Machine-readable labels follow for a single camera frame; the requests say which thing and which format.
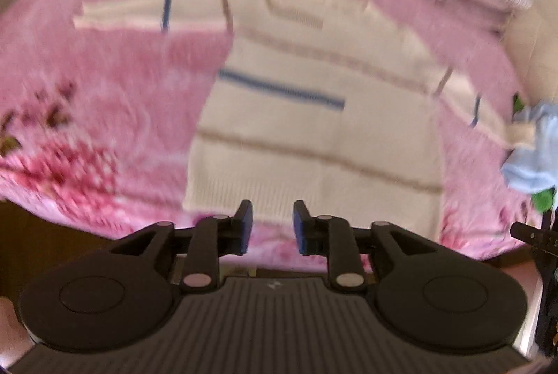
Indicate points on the pink floral blanket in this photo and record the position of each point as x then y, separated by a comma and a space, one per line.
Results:
109, 95

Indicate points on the green knit garment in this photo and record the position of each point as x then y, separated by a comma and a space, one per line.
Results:
545, 199

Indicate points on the white striped knit sweater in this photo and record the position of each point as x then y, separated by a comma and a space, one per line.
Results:
305, 138

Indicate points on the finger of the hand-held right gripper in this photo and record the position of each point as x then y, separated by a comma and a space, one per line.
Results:
534, 236

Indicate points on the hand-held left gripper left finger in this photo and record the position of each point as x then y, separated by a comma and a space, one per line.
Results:
244, 225

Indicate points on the light blue garment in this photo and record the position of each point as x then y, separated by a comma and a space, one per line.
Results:
532, 156

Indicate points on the black garment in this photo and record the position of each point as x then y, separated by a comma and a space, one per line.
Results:
548, 304

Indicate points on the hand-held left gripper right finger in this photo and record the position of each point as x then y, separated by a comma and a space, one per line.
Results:
301, 225

